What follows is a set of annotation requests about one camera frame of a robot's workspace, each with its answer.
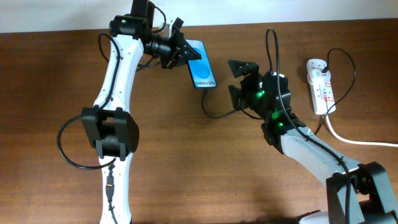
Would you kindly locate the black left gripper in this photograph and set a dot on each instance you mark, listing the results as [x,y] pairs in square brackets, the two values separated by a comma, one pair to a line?
[178,54]

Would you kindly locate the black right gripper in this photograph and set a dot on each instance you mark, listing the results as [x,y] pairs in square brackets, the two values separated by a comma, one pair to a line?
[249,86]

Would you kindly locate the blue Samsung smartphone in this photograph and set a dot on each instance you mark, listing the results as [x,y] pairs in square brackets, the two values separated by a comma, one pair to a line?
[200,70]

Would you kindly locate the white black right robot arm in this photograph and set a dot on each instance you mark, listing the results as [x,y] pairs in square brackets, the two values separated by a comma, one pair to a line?
[356,192]

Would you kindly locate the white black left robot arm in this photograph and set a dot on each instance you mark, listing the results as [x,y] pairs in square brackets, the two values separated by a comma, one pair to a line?
[110,128]

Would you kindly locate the white USB charger plug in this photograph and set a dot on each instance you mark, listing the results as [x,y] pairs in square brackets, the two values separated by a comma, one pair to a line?
[319,75]

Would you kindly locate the white power strip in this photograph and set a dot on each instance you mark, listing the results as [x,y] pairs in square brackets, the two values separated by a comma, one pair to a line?
[322,93]

